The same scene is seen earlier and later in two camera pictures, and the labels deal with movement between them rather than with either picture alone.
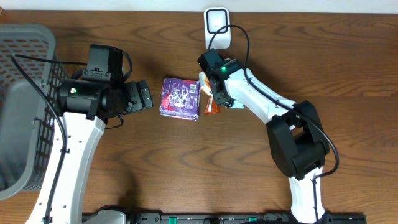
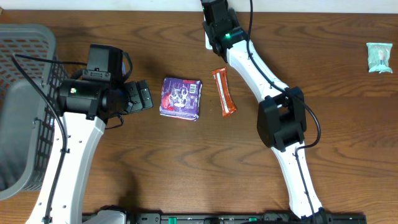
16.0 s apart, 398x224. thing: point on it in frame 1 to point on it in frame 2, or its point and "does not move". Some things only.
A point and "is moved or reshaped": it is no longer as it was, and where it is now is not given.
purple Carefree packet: x=180 y=98 does not move
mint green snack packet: x=237 y=104 to x=380 y=57
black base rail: x=296 y=216 does not move
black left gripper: x=134 y=97 does not move
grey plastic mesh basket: x=28 y=118 does not move
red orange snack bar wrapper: x=211 y=107 is moved or reshaped
